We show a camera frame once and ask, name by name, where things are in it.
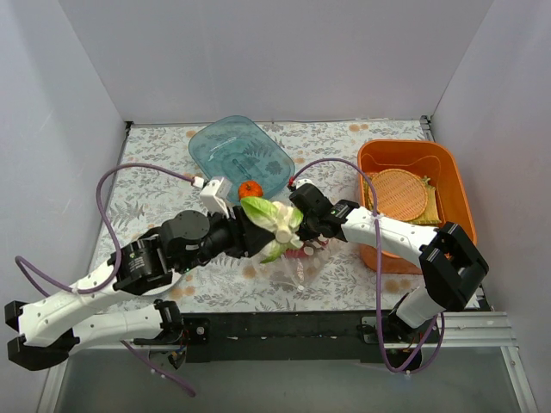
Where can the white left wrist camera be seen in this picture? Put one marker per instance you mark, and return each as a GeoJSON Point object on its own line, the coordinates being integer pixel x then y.
{"type": "Point", "coordinates": [214, 193]}

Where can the green bamboo mat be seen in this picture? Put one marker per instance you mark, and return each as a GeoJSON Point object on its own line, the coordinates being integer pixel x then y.
{"type": "Point", "coordinates": [430, 216]}

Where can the round woven orange mat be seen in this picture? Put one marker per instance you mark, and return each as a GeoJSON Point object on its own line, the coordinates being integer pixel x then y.
{"type": "Point", "coordinates": [400, 194]}

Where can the teal transparent plastic tray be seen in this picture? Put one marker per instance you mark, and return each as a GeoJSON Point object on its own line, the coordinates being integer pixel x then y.
{"type": "Point", "coordinates": [238, 149]}

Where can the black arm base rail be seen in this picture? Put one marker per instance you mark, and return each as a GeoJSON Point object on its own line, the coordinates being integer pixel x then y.
{"type": "Point", "coordinates": [275, 336]}

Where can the clear polka dot zip bag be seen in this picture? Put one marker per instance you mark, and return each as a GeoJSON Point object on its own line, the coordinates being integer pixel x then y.
{"type": "Point", "coordinates": [296, 274]}

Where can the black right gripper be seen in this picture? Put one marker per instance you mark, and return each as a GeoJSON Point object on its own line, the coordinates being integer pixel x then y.
{"type": "Point", "coordinates": [307, 228]}

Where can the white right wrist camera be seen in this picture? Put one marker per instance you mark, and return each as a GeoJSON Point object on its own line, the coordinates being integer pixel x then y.
{"type": "Point", "coordinates": [297, 183]}

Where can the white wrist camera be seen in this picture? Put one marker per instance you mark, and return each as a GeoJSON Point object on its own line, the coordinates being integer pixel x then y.
{"type": "Point", "coordinates": [297, 183]}
{"type": "Point", "coordinates": [214, 193]}

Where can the orange plastic tub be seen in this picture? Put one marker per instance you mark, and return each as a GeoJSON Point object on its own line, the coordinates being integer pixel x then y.
{"type": "Point", "coordinates": [423, 158]}

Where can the floral patterned table mat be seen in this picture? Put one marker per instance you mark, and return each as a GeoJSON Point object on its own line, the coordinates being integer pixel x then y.
{"type": "Point", "coordinates": [153, 186]}

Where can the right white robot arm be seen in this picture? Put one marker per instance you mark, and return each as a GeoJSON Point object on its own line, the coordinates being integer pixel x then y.
{"type": "Point", "coordinates": [451, 265]}

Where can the white strawberry print plate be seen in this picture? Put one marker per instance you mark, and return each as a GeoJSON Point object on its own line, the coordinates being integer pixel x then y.
{"type": "Point", "coordinates": [176, 277]}

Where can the fake cauliflower with leaves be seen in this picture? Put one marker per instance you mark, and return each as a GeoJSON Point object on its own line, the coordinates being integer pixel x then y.
{"type": "Point", "coordinates": [280, 220]}

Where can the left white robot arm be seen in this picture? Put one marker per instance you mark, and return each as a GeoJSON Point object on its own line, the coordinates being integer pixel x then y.
{"type": "Point", "coordinates": [50, 330]}

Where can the small orange fake pumpkin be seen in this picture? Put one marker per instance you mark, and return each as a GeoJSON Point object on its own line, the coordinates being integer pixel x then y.
{"type": "Point", "coordinates": [250, 189]}

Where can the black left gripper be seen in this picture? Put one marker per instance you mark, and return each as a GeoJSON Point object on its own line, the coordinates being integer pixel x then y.
{"type": "Point", "coordinates": [251, 232]}

